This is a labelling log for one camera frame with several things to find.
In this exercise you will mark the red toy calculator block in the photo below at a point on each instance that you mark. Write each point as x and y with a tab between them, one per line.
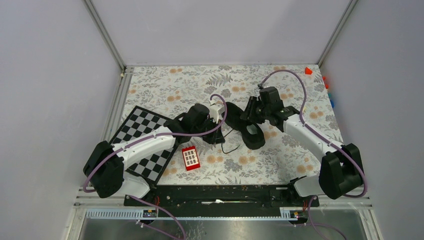
191	158

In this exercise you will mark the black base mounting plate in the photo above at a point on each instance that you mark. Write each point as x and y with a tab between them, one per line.
240	198

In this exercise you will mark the grey slotted cable duct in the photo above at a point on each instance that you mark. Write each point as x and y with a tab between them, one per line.
269	214

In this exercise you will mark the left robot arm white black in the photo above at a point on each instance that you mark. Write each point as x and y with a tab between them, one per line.
106	168

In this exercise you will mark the floral patterned table mat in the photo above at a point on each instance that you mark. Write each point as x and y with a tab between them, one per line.
172	90

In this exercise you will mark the black sneaker shoe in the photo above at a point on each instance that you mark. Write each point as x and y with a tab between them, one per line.
251	134

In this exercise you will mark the black shoelace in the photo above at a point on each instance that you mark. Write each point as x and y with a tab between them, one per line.
229	145

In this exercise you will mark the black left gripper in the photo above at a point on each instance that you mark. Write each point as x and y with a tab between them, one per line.
216	137

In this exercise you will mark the black white chessboard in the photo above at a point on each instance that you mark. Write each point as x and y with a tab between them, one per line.
148	155

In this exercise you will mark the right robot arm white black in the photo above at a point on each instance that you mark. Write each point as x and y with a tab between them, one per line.
341	168

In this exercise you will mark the orange red toy piece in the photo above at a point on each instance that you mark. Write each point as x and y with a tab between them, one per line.
325	82

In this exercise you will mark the red triangular block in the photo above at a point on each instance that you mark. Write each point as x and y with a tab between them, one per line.
308	71

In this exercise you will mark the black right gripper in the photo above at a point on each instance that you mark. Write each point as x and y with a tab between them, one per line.
249	113

